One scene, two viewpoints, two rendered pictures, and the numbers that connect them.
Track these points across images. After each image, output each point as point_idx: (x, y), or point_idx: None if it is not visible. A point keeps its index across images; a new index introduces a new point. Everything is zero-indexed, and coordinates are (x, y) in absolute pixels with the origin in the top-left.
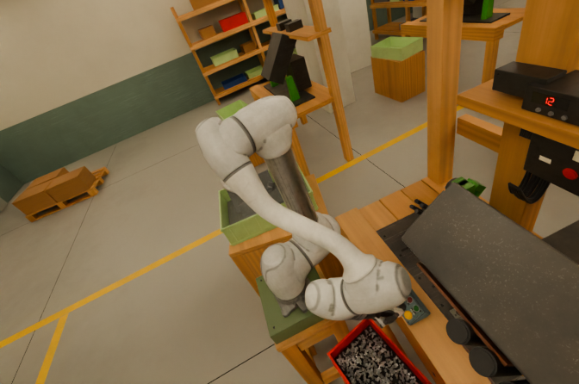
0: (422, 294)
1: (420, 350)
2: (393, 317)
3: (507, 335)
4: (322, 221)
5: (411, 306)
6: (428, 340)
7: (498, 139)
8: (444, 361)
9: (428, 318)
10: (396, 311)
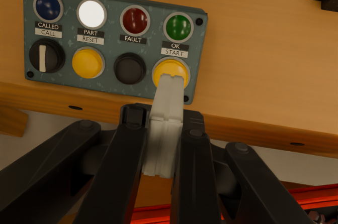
0: None
1: (251, 130)
2: (260, 179)
3: None
4: None
5: (156, 37)
6: (263, 86)
7: None
8: (335, 95)
9: (209, 31)
10: (182, 109)
